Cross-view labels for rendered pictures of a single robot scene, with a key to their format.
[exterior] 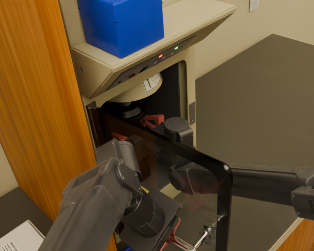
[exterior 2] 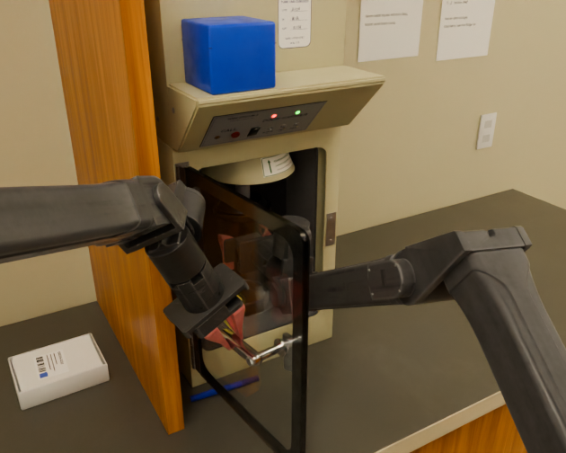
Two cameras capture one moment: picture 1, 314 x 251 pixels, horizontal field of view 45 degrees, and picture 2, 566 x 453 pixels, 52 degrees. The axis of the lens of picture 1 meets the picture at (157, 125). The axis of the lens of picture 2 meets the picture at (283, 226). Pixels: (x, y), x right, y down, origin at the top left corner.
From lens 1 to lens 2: 0.30 m
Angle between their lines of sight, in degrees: 15
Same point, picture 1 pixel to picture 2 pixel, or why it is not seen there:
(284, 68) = not seen: hidden behind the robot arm
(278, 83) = not seen: hidden behind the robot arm
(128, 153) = (192, 200)
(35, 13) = (119, 17)
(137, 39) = (236, 76)
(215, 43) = (416, 181)
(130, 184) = (168, 208)
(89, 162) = not seen: hidden behind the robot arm
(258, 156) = (431, 327)
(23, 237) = (75, 350)
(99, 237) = (95, 214)
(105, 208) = (119, 202)
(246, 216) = (384, 394)
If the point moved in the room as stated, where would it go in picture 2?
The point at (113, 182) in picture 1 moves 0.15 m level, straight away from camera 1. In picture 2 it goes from (145, 193) to (170, 150)
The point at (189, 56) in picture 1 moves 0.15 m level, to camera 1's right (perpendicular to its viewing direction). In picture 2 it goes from (331, 145) to (416, 149)
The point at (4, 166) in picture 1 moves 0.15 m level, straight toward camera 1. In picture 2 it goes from (84, 268) to (86, 301)
